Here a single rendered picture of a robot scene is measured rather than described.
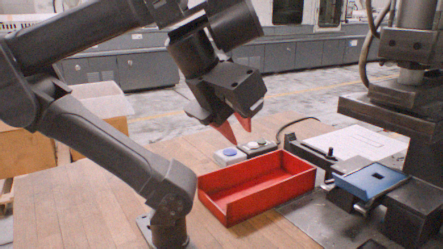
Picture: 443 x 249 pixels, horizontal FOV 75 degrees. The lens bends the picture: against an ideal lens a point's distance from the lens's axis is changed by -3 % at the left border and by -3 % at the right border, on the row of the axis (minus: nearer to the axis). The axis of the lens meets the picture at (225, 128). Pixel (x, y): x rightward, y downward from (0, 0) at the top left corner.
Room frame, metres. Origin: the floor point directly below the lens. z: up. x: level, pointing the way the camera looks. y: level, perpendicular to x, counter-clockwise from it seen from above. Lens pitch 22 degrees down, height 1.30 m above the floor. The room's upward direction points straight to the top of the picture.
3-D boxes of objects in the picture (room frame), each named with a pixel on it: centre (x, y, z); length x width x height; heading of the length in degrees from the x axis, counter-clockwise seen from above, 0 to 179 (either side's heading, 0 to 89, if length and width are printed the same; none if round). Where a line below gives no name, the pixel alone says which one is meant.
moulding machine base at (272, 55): (7.28, -2.25, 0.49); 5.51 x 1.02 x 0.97; 120
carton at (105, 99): (2.49, 1.16, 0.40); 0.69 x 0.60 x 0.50; 29
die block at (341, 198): (0.51, -0.32, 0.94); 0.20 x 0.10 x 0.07; 33
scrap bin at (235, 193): (0.58, -0.07, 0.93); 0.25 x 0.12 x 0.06; 123
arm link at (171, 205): (0.42, 0.09, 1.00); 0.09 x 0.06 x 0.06; 178
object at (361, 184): (0.50, -0.28, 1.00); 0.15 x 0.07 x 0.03; 123
